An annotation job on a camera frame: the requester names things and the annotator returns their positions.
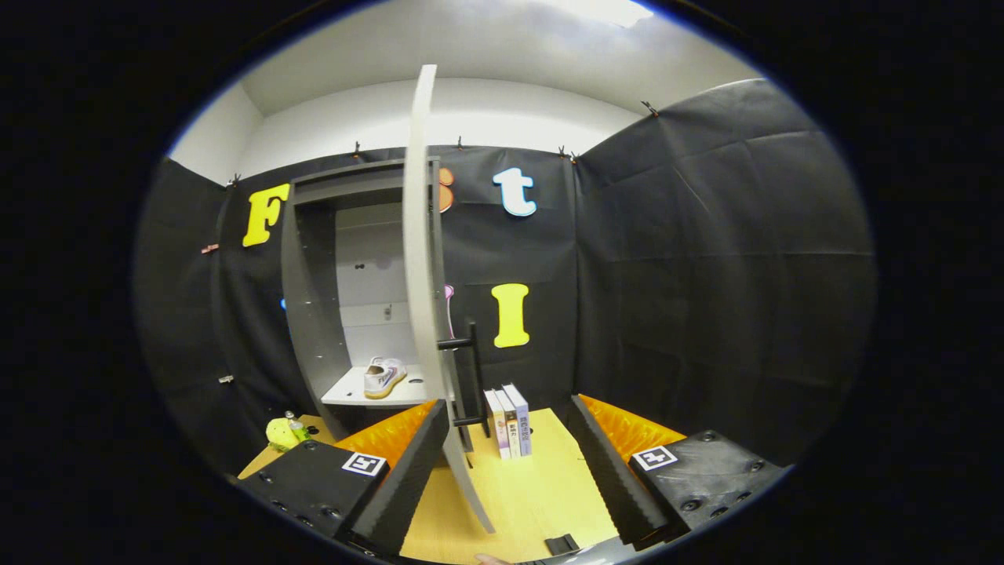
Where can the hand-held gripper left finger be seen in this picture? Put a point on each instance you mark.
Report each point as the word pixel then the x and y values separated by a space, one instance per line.
pixel 408 479

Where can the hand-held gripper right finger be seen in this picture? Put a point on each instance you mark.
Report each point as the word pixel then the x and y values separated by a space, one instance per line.
pixel 608 471

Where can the white shoe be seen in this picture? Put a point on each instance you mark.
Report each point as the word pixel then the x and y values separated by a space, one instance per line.
pixel 384 378

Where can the grey shoe cabinet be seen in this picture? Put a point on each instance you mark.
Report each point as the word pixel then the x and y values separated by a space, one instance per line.
pixel 310 314

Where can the beige shoe cabinet door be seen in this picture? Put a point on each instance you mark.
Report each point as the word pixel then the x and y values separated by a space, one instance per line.
pixel 420 235

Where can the small black block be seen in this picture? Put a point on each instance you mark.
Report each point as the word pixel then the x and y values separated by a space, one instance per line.
pixel 562 543

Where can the yellow label spine book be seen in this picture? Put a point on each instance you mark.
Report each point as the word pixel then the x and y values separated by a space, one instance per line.
pixel 512 431

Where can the pale pink spine book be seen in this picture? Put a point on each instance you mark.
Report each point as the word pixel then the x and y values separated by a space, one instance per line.
pixel 499 428

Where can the green drink bottle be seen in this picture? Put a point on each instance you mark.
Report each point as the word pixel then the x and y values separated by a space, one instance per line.
pixel 299 430

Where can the yellow plush toy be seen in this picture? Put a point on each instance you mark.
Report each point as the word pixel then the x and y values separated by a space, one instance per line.
pixel 278 434

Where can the black backdrop cloth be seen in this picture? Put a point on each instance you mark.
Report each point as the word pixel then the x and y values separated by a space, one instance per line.
pixel 706 275

